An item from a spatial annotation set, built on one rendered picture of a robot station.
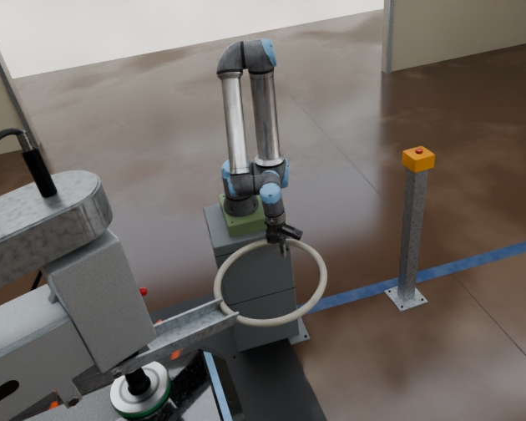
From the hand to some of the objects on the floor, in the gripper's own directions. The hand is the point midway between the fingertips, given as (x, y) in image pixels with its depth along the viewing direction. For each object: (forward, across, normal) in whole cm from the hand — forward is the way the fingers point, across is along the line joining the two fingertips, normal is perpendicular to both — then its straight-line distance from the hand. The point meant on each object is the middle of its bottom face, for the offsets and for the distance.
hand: (286, 252), depth 212 cm
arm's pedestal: (+89, -23, -38) cm, 99 cm away
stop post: (+95, -64, +49) cm, 125 cm away
